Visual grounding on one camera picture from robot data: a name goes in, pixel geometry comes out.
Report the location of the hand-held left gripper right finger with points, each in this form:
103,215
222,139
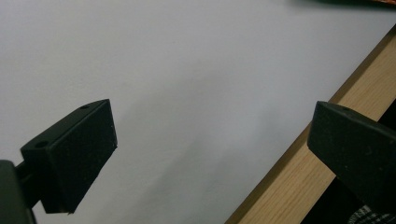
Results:
358,149

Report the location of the dark object with orange edge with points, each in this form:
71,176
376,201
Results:
348,2

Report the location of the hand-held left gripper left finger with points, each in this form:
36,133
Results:
74,155

